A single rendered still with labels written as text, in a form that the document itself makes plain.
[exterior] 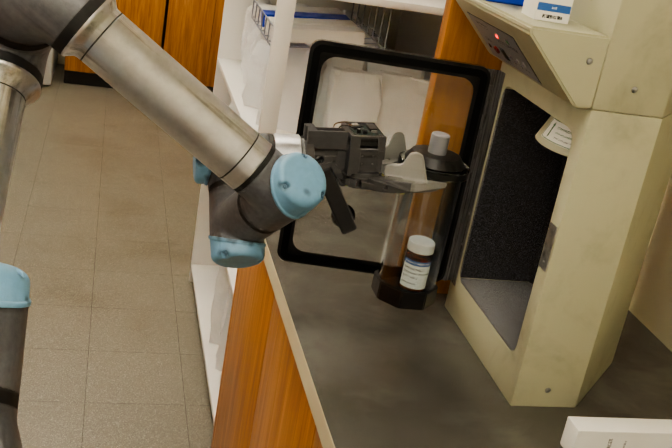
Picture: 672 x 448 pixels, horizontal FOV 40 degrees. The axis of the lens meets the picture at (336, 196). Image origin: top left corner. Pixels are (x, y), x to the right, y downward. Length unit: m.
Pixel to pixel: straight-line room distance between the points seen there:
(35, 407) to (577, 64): 2.12
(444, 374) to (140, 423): 1.56
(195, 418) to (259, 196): 1.85
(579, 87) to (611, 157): 0.12
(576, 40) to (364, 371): 0.59
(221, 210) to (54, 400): 1.81
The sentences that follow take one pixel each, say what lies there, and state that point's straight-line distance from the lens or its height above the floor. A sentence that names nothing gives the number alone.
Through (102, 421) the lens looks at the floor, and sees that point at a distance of 2.90.
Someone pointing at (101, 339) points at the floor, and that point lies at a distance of 3.31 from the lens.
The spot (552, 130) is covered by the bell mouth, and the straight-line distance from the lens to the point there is 1.43.
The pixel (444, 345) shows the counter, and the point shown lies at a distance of 1.58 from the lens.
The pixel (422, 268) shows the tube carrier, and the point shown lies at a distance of 1.40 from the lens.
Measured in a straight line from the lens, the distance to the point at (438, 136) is 1.36.
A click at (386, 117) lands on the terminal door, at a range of 1.55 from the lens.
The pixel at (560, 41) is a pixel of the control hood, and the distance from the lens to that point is 1.25.
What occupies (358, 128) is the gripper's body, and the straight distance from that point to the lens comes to 1.33.
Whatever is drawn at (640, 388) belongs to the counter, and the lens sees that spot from 1.64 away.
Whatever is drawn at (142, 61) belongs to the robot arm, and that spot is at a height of 1.41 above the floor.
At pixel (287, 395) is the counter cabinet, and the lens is 1.70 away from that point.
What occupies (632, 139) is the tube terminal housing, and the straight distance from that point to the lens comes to 1.34.
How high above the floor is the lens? 1.66
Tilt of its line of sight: 20 degrees down
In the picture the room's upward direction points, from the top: 10 degrees clockwise
